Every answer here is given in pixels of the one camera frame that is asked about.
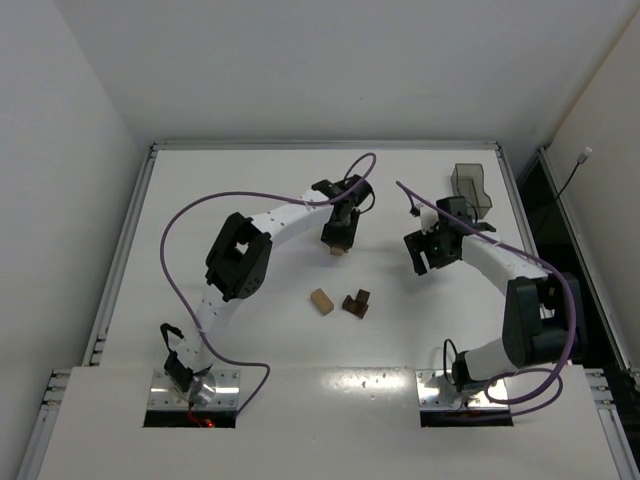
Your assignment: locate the metal base plate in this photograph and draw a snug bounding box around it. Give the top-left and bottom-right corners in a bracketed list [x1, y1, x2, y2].
[415, 369, 510, 413]
[147, 369, 240, 412]

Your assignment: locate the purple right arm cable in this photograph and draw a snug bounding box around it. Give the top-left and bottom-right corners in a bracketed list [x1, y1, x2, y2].
[396, 180, 584, 416]

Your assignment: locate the smoky transparent plastic container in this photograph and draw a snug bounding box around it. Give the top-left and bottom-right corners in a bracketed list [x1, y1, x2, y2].
[451, 163, 493, 219]

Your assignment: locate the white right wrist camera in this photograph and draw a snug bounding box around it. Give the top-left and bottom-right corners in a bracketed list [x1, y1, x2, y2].
[417, 203, 438, 234]

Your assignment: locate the black cable with white plug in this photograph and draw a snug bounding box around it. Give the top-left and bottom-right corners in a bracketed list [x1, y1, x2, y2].
[539, 146, 594, 221]

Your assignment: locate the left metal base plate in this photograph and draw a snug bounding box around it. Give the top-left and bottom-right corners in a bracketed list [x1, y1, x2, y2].
[147, 369, 240, 412]

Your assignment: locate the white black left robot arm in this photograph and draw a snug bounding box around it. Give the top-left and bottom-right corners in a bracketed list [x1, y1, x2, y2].
[161, 175, 375, 394]

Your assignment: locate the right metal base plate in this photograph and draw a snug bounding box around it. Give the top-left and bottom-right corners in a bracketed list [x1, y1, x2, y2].
[415, 369, 510, 413]

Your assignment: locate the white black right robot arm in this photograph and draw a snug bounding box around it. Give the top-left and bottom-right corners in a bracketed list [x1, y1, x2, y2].
[404, 196, 588, 391]

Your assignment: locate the dark wood notched block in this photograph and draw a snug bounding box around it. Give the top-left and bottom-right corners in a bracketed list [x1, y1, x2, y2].
[342, 289, 370, 319]

